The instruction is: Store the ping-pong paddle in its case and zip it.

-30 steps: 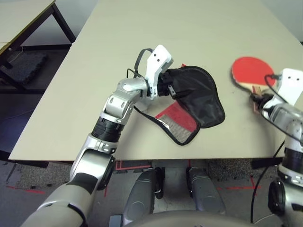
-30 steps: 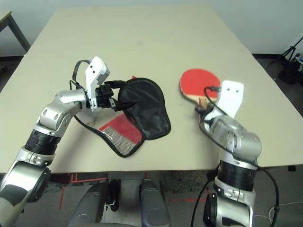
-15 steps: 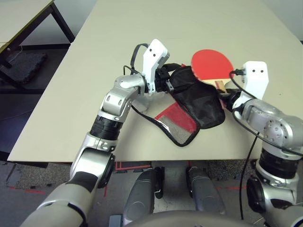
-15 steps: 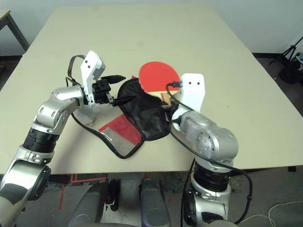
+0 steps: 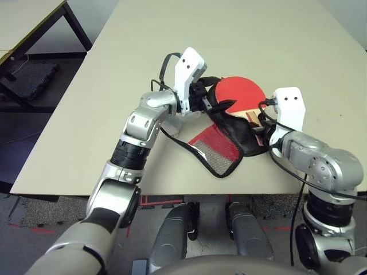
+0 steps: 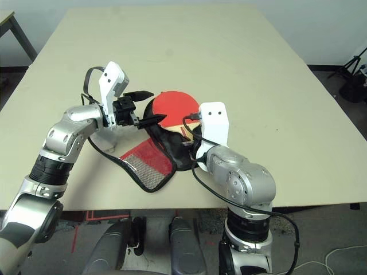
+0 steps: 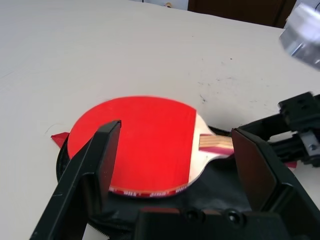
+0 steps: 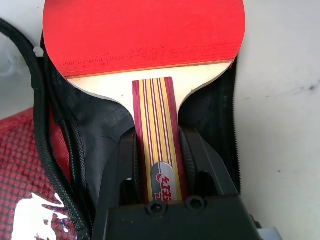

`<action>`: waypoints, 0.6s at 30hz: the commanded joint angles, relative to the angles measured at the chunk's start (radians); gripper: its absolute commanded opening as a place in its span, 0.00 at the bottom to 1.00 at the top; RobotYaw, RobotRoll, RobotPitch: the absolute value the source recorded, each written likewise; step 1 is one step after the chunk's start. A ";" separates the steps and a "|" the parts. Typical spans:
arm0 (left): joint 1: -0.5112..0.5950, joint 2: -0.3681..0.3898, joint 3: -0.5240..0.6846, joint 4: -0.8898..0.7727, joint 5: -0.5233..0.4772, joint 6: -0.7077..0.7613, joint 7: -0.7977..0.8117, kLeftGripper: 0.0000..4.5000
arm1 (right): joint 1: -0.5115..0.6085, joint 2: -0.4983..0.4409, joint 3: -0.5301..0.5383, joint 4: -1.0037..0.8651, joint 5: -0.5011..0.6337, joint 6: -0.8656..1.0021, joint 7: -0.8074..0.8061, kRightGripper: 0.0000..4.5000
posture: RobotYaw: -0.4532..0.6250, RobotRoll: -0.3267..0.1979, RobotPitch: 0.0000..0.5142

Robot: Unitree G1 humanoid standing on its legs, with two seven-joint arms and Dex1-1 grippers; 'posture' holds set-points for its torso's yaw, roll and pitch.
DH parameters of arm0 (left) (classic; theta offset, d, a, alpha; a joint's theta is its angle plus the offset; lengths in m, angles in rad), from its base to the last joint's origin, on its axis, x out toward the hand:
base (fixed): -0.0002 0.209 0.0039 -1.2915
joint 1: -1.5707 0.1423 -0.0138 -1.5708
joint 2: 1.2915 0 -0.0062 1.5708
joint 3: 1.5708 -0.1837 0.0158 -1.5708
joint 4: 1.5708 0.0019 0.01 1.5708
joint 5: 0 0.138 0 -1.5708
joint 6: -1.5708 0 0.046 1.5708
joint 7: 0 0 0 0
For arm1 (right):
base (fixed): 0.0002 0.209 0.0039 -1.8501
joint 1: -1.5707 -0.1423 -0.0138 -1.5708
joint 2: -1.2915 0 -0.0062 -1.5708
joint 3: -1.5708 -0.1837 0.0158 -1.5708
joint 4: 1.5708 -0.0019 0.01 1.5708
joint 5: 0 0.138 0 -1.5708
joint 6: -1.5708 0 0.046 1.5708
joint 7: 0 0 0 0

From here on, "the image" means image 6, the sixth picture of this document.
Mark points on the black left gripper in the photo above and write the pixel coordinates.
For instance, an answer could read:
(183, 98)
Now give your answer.
(124, 110)

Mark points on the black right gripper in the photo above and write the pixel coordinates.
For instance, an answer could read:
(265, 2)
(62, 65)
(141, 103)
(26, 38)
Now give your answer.
(193, 144)

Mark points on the red black paddle case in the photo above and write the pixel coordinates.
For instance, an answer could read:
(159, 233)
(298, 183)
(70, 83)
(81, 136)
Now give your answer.
(172, 154)

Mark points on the red ping-pong paddle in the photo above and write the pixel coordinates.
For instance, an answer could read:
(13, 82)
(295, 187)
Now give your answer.
(175, 106)

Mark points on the white plush zipper charm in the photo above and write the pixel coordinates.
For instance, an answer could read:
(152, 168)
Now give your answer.
(107, 141)

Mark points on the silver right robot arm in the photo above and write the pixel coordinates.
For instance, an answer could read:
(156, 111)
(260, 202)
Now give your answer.
(246, 177)

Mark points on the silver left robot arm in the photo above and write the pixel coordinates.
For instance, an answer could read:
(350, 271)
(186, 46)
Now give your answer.
(68, 134)

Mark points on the grey robot right leg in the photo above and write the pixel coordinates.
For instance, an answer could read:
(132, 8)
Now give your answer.
(186, 246)

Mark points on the grey robot leg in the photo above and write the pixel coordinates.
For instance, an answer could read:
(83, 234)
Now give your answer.
(186, 246)
(109, 246)

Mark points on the grey robot left leg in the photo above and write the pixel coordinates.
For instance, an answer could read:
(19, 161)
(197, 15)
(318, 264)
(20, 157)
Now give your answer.
(109, 246)

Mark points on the black framed side table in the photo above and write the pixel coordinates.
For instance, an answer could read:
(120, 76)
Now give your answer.
(24, 37)

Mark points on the black tripod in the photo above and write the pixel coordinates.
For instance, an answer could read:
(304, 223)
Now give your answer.
(354, 61)

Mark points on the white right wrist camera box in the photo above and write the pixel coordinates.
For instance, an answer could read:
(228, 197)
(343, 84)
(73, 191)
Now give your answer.
(213, 123)

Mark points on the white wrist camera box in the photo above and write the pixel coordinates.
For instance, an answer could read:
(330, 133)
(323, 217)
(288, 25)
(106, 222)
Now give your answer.
(213, 123)
(110, 83)

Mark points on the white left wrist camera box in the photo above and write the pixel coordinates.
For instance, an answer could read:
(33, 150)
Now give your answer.
(110, 83)

